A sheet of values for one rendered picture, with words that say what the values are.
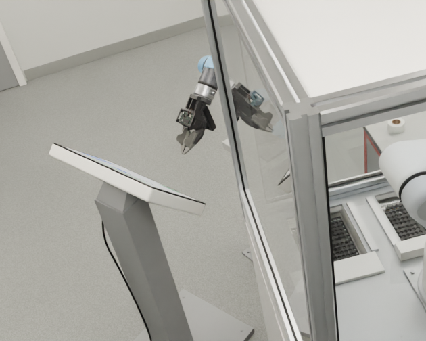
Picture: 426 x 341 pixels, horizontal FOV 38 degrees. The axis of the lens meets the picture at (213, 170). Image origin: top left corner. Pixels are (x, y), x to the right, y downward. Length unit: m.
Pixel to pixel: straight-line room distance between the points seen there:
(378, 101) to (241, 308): 2.38
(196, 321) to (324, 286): 2.08
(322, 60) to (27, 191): 3.44
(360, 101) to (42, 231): 3.21
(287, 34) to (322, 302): 0.44
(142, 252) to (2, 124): 2.85
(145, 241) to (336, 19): 1.48
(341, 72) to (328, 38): 0.10
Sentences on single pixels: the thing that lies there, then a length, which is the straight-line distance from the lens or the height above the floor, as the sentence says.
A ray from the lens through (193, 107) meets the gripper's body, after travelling 2.21.
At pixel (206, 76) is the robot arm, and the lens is 2.22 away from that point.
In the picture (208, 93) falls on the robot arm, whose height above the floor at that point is 1.27.
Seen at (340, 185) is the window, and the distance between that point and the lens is 0.89.
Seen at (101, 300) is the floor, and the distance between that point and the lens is 3.34.
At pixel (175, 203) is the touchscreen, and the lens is 2.08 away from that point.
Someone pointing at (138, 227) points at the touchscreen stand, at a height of 0.92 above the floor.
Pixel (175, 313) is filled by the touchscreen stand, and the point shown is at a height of 0.37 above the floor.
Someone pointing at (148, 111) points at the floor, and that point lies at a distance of 4.56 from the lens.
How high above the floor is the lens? 2.44
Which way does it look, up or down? 39 degrees down
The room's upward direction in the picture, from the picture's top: 13 degrees counter-clockwise
